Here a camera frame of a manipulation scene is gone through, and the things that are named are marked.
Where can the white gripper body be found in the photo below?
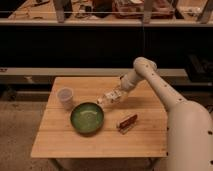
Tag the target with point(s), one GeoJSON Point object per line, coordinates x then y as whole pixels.
{"type": "Point", "coordinates": [130, 80]}

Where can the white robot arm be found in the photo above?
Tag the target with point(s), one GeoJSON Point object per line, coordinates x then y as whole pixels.
{"type": "Point", "coordinates": [189, 124]}

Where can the green ceramic bowl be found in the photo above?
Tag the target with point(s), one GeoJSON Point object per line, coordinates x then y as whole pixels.
{"type": "Point", "coordinates": [87, 118]}

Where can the red snack packet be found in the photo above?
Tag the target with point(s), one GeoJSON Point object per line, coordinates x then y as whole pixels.
{"type": "Point", "coordinates": [127, 121]}

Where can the clear plastic cup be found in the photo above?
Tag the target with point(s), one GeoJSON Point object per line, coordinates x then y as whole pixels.
{"type": "Point", "coordinates": [65, 97]}

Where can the wooden table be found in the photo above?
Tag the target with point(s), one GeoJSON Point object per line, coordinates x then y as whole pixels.
{"type": "Point", "coordinates": [134, 128]}

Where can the black box at right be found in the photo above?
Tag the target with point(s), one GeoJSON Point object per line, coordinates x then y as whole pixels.
{"type": "Point", "coordinates": [199, 69]}

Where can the long metal shelf rail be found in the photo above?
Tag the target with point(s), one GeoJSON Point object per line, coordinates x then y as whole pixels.
{"type": "Point", "coordinates": [63, 71]}

